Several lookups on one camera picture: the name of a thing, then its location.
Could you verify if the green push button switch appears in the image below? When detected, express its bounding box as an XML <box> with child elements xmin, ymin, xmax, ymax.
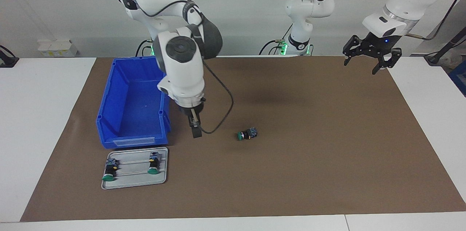
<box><xmin>147</xmin><ymin>152</ymin><xmax>162</xmax><ymax>175</ymax></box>
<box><xmin>236</xmin><ymin>127</ymin><xmax>258</xmax><ymax>141</ymax></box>
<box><xmin>102</xmin><ymin>158</ymin><xmax>119</xmax><ymax>182</ymax></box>

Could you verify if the black cable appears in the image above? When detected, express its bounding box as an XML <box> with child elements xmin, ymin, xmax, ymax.
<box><xmin>135</xmin><ymin>39</ymin><xmax>153</xmax><ymax>57</ymax></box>
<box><xmin>199</xmin><ymin>60</ymin><xmax>234</xmax><ymax>135</ymax></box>
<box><xmin>403</xmin><ymin>0</ymin><xmax>465</xmax><ymax>41</ymax></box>
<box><xmin>259</xmin><ymin>23</ymin><xmax>294</xmax><ymax>56</ymax></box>

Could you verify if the white box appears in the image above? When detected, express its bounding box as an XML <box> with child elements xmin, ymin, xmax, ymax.
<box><xmin>37</xmin><ymin>39</ymin><xmax>78</xmax><ymax>58</ymax></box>

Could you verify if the black stand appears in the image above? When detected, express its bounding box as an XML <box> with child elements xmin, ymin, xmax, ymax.
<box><xmin>424</xmin><ymin>26</ymin><xmax>466</xmax><ymax>66</ymax></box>
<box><xmin>0</xmin><ymin>45</ymin><xmax>20</xmax><ymax>68</ymax></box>

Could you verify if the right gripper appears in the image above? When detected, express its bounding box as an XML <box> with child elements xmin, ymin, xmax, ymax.
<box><xmin>181</xmin><ymin>102</ymin><xmax>205</xmax><ymax>123</ymax></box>

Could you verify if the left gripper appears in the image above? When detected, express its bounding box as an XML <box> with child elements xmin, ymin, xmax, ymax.
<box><xmin>342</xmin><ymin>31</ymin><xmax>403</xmax><ymax>75</ymax></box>

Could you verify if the blue crate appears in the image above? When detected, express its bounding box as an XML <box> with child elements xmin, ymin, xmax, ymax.
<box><xmin>448</xmin><ymin>60</ymin><xmax>466</xmax><ymax>97</ymax></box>

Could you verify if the blue plastic bin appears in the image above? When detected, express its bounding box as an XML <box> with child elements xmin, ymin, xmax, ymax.
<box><xmin>96</xmin><ymin>56</ymin><xmax>172</xmax><ymax>150</ymax></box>

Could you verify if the grey metal tray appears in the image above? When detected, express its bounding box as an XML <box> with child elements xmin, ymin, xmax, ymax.
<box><xmin>101</xmin><ymin>146</ymin><xmax>169</xmax><ymax>190</ymax></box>

